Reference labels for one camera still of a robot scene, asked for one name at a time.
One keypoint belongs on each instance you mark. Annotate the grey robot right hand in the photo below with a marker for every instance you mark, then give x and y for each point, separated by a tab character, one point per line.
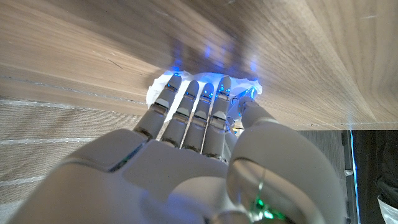
174	174

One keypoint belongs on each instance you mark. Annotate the white paper coffee filter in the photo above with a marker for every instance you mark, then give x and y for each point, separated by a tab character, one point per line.
158	87

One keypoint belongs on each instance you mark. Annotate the beige striped fabric backdrop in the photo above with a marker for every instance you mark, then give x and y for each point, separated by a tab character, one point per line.
46	130

